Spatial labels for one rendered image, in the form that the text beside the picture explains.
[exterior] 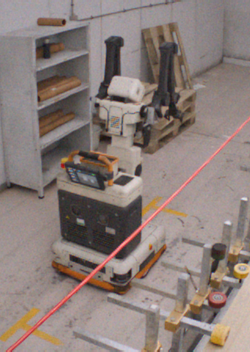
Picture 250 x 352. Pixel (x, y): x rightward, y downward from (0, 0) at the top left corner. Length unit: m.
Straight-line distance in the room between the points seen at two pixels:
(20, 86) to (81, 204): 1.51
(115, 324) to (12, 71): 2.40
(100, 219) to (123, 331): 0.76
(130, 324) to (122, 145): 1.21
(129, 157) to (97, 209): 0.44
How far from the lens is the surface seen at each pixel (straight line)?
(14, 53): 4.44
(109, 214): 3.25
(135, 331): 3.27
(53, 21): 4.76
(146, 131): 3.53
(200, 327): 1.92
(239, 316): 2.08
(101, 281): 3.51
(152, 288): 2.26
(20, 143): 4.68
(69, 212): 3.46
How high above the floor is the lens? 2.28
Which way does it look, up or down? 26 degrees down
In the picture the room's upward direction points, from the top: straight up
